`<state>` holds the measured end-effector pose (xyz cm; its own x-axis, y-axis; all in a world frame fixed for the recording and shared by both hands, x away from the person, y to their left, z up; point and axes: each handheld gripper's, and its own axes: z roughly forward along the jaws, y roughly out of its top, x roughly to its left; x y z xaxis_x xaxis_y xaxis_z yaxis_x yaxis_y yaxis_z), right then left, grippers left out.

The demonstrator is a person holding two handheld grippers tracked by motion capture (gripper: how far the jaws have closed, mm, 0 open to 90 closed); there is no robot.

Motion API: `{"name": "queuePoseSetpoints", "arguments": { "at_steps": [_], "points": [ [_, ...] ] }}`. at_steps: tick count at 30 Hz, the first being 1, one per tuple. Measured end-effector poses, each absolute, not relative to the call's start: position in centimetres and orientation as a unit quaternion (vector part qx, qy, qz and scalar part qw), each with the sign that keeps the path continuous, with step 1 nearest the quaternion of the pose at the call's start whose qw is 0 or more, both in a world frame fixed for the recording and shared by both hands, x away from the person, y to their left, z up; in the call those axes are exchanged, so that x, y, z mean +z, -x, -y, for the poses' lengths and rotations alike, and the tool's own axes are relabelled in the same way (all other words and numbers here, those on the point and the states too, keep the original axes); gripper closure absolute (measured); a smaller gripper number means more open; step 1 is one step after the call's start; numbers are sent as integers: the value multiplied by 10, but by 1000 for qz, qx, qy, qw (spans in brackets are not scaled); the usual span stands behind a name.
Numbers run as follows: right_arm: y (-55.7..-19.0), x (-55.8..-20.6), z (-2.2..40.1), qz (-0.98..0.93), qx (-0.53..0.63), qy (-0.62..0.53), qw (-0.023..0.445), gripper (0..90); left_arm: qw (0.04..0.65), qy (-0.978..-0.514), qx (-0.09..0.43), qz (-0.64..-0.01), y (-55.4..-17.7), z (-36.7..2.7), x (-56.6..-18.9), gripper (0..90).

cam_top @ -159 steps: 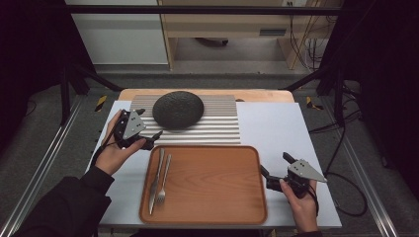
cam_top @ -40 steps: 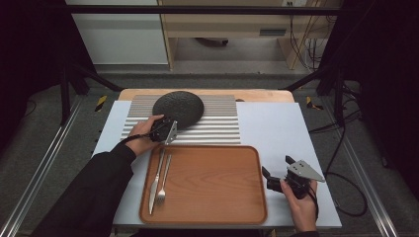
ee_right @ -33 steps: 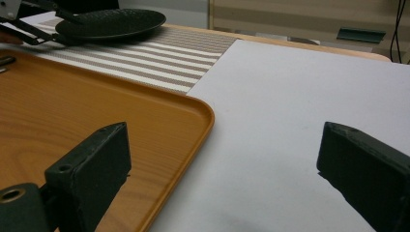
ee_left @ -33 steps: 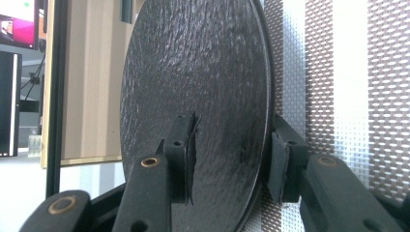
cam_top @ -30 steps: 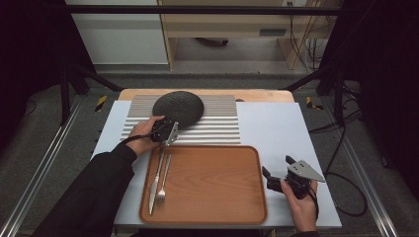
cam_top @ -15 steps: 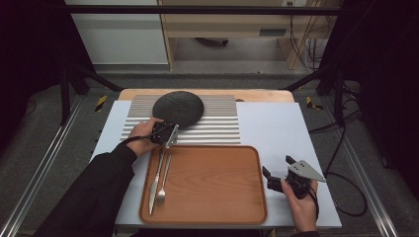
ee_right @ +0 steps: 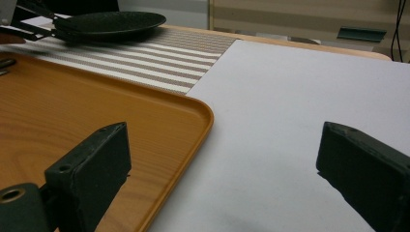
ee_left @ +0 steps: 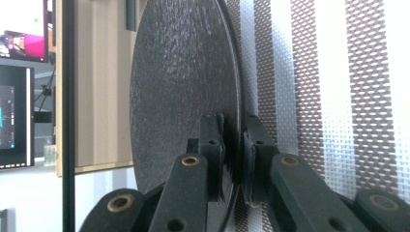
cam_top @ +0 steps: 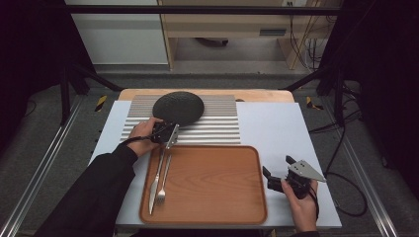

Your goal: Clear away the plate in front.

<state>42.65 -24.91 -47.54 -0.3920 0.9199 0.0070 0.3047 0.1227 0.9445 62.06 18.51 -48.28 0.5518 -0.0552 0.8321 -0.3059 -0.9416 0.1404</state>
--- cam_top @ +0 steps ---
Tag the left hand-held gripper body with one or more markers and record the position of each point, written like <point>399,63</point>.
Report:
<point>164,133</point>

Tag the grey ribbed mat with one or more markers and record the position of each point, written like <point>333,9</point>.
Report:
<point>214,131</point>

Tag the white cabinet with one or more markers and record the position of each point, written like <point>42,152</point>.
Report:
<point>122,36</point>

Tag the silver table knife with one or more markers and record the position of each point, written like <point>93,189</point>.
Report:
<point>154,187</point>

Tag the black horizontal frame bar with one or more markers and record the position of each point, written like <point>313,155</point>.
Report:
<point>197,9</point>

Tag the dark textured plate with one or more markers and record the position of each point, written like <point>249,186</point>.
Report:
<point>179,107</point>

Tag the person's right hand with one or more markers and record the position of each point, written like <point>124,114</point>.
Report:
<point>304,212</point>

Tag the dark curtain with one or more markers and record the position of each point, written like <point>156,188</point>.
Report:
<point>388,65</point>
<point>29,49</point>

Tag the light wooden desk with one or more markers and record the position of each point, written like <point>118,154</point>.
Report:
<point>230,24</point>

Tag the yellow black tape marker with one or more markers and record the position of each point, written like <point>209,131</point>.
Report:
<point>309,102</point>
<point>100,103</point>

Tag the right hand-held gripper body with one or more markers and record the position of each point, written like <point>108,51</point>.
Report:
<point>303,169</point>

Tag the aluminium floor rail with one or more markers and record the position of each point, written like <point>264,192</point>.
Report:
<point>39,171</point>
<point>365,184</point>

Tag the black metal stand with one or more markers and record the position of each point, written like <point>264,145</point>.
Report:
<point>65,98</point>
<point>338,98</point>

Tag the wooden tray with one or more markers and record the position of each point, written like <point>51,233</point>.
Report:
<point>210,187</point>

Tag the silver fork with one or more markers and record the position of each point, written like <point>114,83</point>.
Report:
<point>161,194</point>

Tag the person's left hand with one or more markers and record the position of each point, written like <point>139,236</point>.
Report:
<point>141,138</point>

